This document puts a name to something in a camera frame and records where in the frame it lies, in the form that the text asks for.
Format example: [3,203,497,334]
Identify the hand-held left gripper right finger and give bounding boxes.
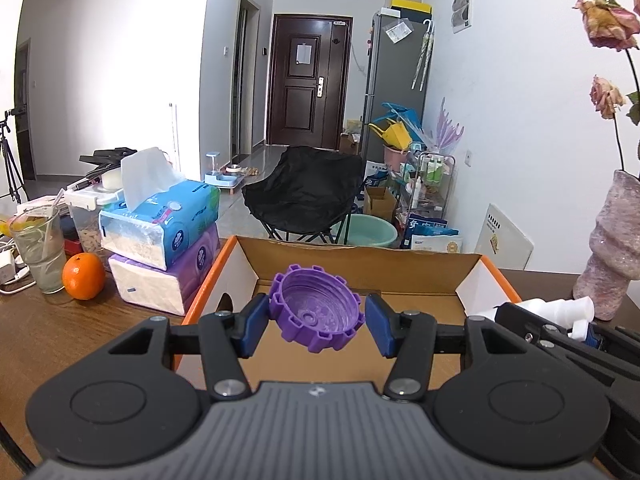
[365,294,533,402]

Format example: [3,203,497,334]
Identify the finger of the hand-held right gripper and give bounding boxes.
[586,325,640,350]
[494,302,609,362]

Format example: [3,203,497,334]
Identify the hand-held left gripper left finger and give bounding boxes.
[106,292,271,402]

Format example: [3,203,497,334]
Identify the white spray bottle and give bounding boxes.
[470,296,596,342]

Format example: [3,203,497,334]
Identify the purple ribbed plastic cap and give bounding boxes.
[268,263,365,354]

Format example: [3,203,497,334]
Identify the cardboard box with orange rim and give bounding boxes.
[181,235,530,392]

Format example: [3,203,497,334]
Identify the pink textured vase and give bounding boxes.
[572,170,640,322]

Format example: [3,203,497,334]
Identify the white leaning board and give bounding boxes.
[472,203,535,271]

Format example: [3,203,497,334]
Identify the green plastic basin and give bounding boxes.
[332,214,399,249]

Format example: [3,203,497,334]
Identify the blue and white bag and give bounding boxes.
[401,217,464,253]

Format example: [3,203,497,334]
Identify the purple tissue pack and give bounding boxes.
[108,223,222,317]

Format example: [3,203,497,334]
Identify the small open cardboard box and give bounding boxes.
[363,186,399,224]

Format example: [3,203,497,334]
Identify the blue tissue pack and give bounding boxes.
[98,147,221,271]

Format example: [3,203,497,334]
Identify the black folding chair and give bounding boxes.
[241,146,365,246]

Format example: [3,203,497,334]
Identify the pet feeder with bowls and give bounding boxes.
[203,152,245,187]

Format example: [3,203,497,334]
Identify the pink plastic bucket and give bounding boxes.
[382,143,414,174]

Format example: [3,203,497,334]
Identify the orange fruit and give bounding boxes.
[62,253,106,301]

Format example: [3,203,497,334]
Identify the yellow dustpan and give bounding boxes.
[369,120,414,151]

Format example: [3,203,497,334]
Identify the clear food storage container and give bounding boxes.
[64,186,126,257]

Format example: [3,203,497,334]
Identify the purple fairy wings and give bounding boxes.
[422,97,466,154]

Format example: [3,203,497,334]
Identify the blue plastic hanger rack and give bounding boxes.
[381,102,427,133]

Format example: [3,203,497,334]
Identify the drinking glass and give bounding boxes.
[9,208,68,295]

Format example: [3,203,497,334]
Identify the black laptop stand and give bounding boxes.
[79,147,138,167]

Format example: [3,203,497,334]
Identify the dark brown entrance door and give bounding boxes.
[265,14,354,152]

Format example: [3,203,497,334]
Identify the clear drinking straw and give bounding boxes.
[42,188,66,261]

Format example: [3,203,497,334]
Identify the small dried pink rose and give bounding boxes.
[589,75,628,173]

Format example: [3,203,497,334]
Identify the grey refrigerator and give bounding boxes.
[361,12,434,167]

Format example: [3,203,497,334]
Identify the flat white box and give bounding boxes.
[17,199,66,217]

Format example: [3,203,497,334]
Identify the white power adapter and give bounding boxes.
[0,250,19,284]

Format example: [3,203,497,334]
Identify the folded pale umbrella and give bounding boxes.
[411,18,435,92]

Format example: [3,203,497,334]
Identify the clear plastic bag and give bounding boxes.
[384,21,414,44]

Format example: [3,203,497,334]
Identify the large dried pink rose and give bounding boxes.
[573,0,640,181]

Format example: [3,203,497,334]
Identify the yellow and dark box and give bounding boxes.
[390,0,432,17]

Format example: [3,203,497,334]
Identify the white electrical panel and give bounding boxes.
[450,0,474,35]

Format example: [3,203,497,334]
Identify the metal wire rolling cart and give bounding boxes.
[399,151,456,232]

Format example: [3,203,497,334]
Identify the white charger with cable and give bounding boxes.
[0,240,37,295]

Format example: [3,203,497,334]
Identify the black camera tripod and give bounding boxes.
[0,107,29,206]

